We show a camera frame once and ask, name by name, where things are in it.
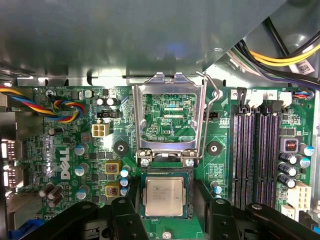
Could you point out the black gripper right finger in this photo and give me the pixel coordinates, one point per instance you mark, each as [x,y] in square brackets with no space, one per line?
[220,220]

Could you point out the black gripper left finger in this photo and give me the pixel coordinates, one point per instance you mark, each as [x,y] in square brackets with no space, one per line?
[125,220]

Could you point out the silver CPU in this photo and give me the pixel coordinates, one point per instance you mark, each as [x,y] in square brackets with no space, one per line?
[165,197]

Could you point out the metal socket cover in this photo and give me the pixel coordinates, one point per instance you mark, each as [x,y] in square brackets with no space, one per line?
[170,86]

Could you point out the CPU socket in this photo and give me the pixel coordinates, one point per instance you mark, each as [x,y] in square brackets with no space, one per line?
[165,172]

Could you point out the green motherboard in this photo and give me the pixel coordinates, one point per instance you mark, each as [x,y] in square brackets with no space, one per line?
[225,150]

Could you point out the black-latch RAM slot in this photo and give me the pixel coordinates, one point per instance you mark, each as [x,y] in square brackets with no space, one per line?
[236,150]
[262,150]

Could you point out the white multi-pin power socket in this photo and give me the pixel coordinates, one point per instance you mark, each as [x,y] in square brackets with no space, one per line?
[300,196]

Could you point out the white four-pin power socket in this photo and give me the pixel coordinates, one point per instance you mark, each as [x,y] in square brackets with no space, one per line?
[100,128]

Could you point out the blue expansion slot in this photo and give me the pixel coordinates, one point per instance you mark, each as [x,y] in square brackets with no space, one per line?
[30,230]

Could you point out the black PC case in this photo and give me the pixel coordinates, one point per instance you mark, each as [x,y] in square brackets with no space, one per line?
[307,12]

